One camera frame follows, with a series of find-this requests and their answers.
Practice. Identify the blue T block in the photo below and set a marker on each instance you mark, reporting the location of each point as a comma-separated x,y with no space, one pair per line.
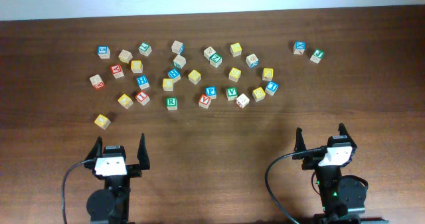
271,88

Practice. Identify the blue top block far-left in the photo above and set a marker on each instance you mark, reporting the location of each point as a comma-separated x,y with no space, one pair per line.
103,52

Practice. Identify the yellow block lower left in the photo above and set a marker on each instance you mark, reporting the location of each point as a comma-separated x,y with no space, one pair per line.
125,101

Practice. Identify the yellow block lower right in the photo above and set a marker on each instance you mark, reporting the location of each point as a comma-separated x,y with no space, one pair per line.
258,94

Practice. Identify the plain wood block yellow-side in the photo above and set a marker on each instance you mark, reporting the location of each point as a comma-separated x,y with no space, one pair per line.
125,56

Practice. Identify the wood block green side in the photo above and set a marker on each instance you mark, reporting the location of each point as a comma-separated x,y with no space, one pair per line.
179,61

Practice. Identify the blue P block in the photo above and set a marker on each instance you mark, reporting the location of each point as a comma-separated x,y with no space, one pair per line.
211,92

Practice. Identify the red A block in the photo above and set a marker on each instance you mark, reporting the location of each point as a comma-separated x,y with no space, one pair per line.
117,71

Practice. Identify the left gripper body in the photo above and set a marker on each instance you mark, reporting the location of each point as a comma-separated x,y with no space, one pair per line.
131,171

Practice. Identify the blue H block left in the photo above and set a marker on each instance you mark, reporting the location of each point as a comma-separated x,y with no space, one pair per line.
142,82

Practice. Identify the plain wood block by Z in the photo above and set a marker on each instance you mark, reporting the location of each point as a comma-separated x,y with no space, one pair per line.
208,52

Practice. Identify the red V block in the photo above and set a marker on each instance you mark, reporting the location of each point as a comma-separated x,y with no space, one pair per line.
204,101

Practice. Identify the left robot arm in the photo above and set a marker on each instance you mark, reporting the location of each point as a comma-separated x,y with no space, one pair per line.
111,203

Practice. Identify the red I block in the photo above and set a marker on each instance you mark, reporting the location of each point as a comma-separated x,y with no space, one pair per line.
142,98

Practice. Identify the blue H block centre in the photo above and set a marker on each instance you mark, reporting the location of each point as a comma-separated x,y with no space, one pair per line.
174,75

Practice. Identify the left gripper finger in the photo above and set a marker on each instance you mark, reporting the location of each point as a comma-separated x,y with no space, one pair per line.
142,155
96,151

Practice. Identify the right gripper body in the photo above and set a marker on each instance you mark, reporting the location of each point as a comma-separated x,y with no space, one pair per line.
311,161

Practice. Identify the green Z block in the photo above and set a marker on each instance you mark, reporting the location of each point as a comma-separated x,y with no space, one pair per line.
215,60

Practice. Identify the green R block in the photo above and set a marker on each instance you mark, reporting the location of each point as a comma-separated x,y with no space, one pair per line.
171,103

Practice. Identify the wood block blue D side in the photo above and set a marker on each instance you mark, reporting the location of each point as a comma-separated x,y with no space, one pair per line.
177,47

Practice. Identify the green J block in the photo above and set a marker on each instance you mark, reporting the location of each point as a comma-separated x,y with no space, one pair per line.
317,56

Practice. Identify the yellow block near A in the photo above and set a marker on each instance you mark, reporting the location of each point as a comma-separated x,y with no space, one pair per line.
136,66

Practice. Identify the yellow block top row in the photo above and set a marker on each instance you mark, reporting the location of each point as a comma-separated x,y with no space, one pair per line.
236,49

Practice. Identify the blue h block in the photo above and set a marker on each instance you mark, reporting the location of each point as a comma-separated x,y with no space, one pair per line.
174,75
142,82

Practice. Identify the blue X block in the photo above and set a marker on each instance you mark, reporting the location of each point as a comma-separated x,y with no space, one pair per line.
299,47

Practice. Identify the wood block blue bottom side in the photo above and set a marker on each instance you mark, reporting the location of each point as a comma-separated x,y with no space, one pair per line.
252,61

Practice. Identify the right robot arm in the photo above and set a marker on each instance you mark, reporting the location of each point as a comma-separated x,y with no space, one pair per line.
342,196

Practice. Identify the yellow S block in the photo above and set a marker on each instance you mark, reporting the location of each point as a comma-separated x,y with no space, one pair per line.
194,76

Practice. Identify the yellow block centre right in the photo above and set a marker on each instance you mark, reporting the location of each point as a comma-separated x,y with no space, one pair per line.
234,74

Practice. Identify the green V block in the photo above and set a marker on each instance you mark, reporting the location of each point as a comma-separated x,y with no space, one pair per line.
231,93

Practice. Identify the yellow block centre left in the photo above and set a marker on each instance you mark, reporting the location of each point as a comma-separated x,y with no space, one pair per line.
167,84

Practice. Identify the wood block red edge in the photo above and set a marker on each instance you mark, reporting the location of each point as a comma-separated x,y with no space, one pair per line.
242,101

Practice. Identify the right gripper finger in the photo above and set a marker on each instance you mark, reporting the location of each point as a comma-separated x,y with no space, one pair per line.
299,144
343,133

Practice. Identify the green L block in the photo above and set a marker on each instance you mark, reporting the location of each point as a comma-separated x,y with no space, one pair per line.
145,49

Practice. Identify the wood block red side left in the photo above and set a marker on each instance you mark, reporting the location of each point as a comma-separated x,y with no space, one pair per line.
97,81

